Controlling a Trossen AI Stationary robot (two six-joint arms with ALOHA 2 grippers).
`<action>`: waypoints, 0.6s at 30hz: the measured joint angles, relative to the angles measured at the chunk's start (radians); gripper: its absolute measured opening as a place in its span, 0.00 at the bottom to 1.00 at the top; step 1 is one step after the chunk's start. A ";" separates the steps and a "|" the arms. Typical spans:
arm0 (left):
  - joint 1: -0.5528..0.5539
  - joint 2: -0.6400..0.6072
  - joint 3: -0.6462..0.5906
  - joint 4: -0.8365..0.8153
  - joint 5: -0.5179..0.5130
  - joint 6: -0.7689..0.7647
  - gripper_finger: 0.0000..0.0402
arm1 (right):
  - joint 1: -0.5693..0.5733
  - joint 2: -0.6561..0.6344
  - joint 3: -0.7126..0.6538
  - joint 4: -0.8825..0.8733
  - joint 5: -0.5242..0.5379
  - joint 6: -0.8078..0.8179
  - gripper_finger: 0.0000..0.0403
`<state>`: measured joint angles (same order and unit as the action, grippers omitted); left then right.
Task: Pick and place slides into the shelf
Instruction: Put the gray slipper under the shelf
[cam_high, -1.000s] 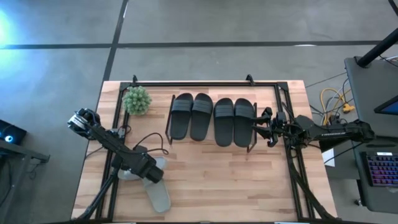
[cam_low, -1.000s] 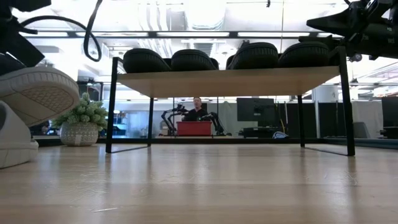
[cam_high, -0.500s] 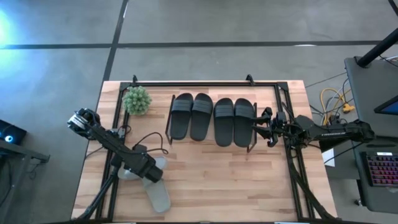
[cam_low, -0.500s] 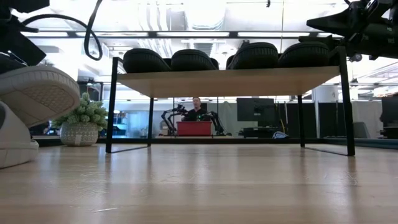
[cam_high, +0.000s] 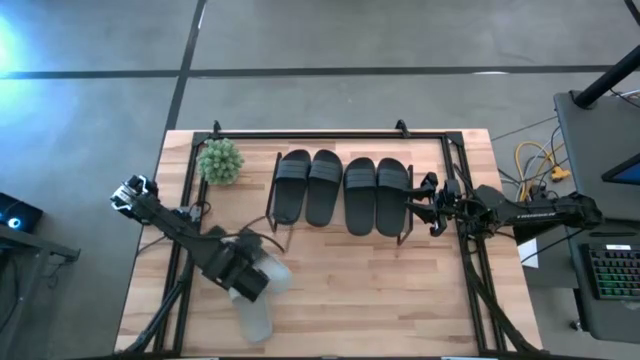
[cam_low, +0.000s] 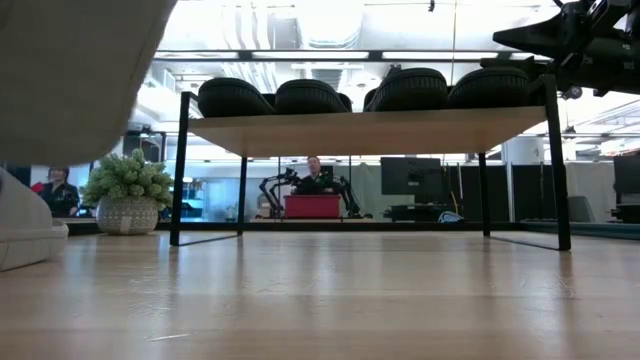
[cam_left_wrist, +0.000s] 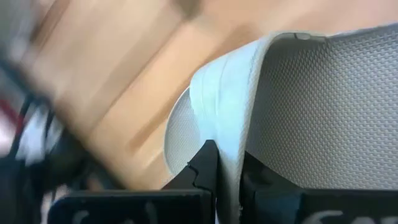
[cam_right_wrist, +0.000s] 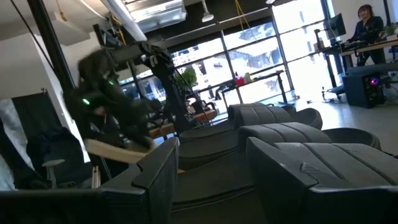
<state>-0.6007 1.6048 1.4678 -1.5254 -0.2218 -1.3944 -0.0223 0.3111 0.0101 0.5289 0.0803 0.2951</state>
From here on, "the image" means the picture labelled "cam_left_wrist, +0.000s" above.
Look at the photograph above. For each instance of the grey slide sandal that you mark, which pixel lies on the grey slide sandal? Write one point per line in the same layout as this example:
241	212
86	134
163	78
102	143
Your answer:
311	109

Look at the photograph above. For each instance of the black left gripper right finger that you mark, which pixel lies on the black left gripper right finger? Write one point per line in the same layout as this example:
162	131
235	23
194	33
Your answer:
273	202

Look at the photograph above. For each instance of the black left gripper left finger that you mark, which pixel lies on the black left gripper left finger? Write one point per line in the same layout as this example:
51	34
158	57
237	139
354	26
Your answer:
199	174

